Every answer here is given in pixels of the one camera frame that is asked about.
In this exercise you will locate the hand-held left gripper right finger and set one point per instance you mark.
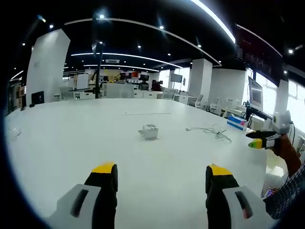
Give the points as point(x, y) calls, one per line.
point(238, 202)

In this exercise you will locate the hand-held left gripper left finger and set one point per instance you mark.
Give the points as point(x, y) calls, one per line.
point(78, 202)

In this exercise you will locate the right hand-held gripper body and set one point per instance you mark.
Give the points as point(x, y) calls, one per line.
point(282, 122)

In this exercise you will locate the white charger adapter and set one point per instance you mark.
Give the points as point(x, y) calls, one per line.
point(149, 131)

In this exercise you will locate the white desk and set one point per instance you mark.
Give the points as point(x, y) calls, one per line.
point(119, 152)

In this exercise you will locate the person's right hand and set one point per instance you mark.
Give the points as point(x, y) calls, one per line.
point(284, 144)

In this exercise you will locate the blue tissue box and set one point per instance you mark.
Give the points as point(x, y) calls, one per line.
point(237, 122)

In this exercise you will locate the white office chair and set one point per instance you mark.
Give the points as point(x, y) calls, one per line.
point(199, 101)
point(213, 105)

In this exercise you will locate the clear plastic item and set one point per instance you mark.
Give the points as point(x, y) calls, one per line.
point(15, 131)

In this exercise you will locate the small black monitor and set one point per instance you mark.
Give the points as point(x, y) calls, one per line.
point(37, 97)

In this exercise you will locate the white partition panel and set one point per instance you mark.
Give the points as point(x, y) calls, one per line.
point(118, 90)

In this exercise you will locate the black floor pole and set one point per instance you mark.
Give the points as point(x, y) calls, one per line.
point(98, 76)

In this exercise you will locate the large dark wall screen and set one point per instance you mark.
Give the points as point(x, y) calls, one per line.
point(258, 55)

